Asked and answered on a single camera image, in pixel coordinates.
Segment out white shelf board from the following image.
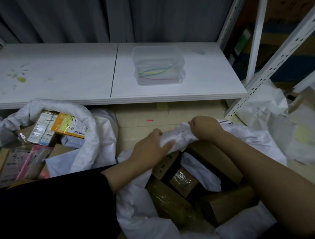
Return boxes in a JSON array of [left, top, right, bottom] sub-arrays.
[[0, 42, 248, 110]]

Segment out white and blue packet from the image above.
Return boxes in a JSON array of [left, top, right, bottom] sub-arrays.
[[27, 112, 59, 146]]

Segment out wide cardboard box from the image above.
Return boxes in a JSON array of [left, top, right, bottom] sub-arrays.
[[199, 185, 257, 227]]

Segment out grey curtain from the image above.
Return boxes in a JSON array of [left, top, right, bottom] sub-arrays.
[[0, 0, 234, 45]]

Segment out person's left forearm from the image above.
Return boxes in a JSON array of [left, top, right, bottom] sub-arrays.
[[101, 158, 150, 195]]

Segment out crumpled white sacks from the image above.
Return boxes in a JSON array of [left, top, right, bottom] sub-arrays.
[[235, 71, 315, 166]]

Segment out person's right forearm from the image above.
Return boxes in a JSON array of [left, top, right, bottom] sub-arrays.
[[214, 132, 315, 237]]

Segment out box wrapped in yellow tape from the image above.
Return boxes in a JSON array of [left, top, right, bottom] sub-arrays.
[[147, 178, 194, 226]]

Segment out small white poly mailer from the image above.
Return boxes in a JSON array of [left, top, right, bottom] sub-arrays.
[[61, 135, 86, 150]]

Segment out stacked cardboard boxes behind shelf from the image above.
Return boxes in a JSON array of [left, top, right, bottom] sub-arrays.
[[223, 0, 315, 87]]

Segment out grey packet with label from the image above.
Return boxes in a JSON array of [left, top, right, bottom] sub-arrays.
[[0, 147, 31, 188]]

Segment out small box with clear tape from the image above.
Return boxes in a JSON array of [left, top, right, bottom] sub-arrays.
[[169, 167, 199, 199]]

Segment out white woven sack with parcels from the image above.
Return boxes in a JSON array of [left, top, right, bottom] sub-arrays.
[[0, 98, 119, 178]]

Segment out clear plastic container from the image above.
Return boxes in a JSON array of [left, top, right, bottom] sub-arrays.
[[132, 45, 186, 86]]

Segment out person's black sleeve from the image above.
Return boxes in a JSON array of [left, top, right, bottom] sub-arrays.
[[0, 166, 122, 239]]

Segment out large white woven sack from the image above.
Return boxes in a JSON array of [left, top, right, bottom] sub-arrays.
[[116, 120, 288, 239]]

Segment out cardboard box with black print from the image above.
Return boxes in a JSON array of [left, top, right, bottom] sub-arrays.
[[152, 150, 182, 181]]

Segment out green cable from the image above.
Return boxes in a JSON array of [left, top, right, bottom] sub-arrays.
[[142, 65, 173, 74]]

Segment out white slanted perforated shelf post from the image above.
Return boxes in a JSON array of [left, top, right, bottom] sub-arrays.
[[224, 6, 315, 118]]

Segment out person's left hand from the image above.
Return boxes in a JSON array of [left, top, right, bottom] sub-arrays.
[[133, 128, 176, 171]]

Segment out long plain cardboard box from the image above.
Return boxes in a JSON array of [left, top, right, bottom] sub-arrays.
[[185, 140, 244, 185]]

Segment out pink packet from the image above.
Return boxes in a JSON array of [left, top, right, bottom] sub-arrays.
[[15, 145, 54, 181]]

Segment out orange parcel with white label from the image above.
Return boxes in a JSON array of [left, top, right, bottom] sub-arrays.
[[51, 112, 89, 139]]

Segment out yellow cable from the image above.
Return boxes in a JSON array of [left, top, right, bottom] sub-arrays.
[[137, 70, 171, 76]]

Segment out person's right hand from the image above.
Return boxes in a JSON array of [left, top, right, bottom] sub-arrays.
[[188, 116, 225, 143]]

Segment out large white poly mailer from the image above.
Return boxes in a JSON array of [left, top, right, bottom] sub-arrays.
[[215, 201, 278, 239]]

